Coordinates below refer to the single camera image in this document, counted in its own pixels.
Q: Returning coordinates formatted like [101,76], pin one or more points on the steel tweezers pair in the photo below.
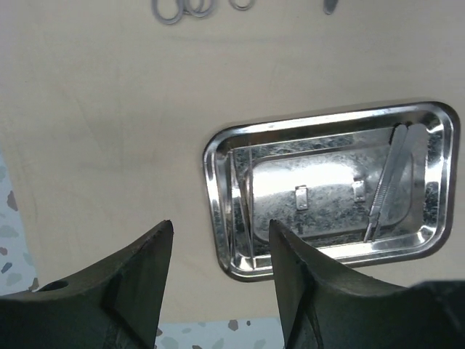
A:
[404,138]

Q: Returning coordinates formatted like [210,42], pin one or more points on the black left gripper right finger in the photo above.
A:
[325,304]

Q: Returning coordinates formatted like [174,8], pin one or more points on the steel surgical forceps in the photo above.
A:
[167,12]

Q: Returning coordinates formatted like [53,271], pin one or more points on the beige cloth wrap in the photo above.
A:
[105,113]

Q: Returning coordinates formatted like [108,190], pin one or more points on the steel instrument tray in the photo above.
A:
[318,176]

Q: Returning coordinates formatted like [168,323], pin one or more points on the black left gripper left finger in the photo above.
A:
[114,303]

